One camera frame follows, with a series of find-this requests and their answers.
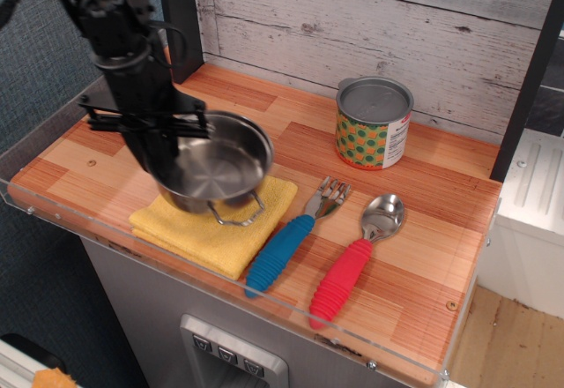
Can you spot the small stainless steel pan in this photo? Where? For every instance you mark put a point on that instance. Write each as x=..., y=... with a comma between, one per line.
x=219, y=174

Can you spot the silver dispenser button panel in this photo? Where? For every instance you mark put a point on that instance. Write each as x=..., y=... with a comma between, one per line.
x=221, y=359

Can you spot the white ribbed cabinet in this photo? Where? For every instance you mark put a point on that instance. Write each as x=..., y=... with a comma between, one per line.
x=522, y=258

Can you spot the red handled metal spoon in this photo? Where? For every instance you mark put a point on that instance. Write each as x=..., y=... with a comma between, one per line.
x=381, y=219

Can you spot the blue handled metal fork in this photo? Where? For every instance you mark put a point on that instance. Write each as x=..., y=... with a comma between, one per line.
x=273, y=259

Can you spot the orange sponge piece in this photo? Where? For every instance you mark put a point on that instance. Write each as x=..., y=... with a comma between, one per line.
x=53, y=378

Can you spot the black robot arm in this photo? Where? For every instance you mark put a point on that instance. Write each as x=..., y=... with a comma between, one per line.
x=112, y=27

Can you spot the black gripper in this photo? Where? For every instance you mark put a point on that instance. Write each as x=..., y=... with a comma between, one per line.
x=141, y=101

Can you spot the black vertical frame post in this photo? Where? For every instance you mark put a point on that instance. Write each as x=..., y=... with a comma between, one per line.
x=185, y=49

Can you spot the folded yellow cloth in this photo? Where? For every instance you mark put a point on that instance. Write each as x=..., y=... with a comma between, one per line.
x=224, y=249

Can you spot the green orange patterned tin can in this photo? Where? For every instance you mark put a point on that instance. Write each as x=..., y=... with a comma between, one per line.
x=373, y=119

